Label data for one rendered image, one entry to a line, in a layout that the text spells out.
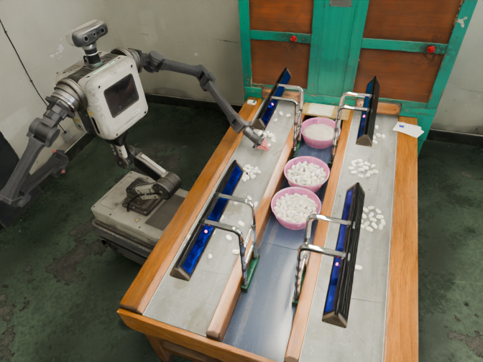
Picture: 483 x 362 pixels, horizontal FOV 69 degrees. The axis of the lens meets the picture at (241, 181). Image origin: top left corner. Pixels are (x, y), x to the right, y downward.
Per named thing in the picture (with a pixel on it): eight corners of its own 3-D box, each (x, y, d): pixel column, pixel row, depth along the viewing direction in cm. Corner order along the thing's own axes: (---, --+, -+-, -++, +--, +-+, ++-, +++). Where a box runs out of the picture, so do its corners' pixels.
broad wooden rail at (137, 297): (129, 322, 167) (117, 304, 154) (249, 115, 288) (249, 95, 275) (151, 330, 163) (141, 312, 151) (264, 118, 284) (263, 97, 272)
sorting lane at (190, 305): (143, 317, 154) (141, 314, 152) (263, 103, 275) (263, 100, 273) (205, 339, 145) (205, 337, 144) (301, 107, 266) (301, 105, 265)
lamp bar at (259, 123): (251, 128, 196) (250, 118, 191) (279, 76, 237) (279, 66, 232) (264, 131, 193) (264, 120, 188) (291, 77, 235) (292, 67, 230)
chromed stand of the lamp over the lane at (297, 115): (267, 156, 234) (266, 98, 203) (274, 139, 247) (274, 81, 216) (295, 161, 229) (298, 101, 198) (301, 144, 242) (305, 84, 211)
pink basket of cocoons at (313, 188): (286, 199, 205) (287, 187, 199) (281, 169, 225) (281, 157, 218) (332, 196, 205) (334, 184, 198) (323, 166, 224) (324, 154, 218)
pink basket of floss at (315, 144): (312, 156, 232) (313, 144, 225) (292, 134, 250) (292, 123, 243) (346, 144, 238) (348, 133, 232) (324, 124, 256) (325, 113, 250)
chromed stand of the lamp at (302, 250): (291, 306, 158) (295, 247, 127) (300, 268, 171) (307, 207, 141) (334, 319, 153) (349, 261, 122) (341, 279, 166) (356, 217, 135)
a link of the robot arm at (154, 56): (198, 75, 238) (206, 63, 232) (207, 89, 233) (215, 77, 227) (140, 62, 205) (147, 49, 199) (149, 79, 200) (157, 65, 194)
